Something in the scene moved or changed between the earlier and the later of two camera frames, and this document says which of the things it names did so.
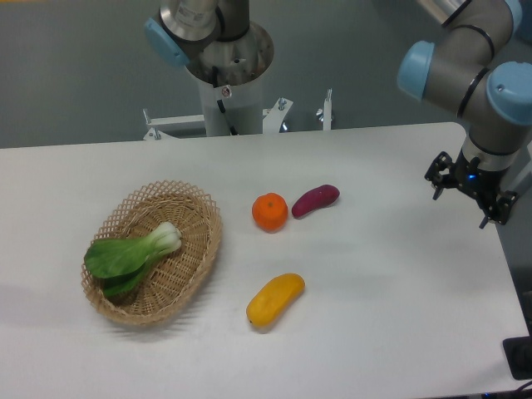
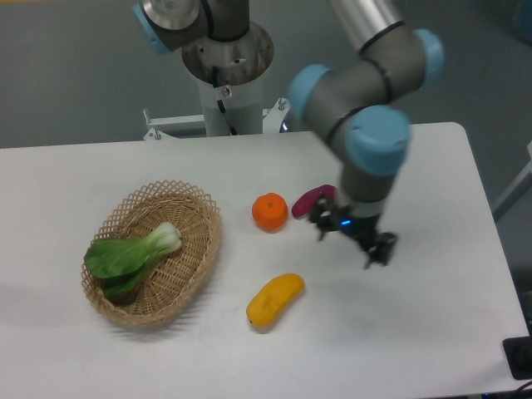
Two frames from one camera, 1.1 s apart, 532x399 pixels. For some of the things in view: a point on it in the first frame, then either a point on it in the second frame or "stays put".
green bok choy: [120, 263] stays put
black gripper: [479, 180] → [362, 228]
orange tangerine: [269, 211] stays put
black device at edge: [519, 353] stays put
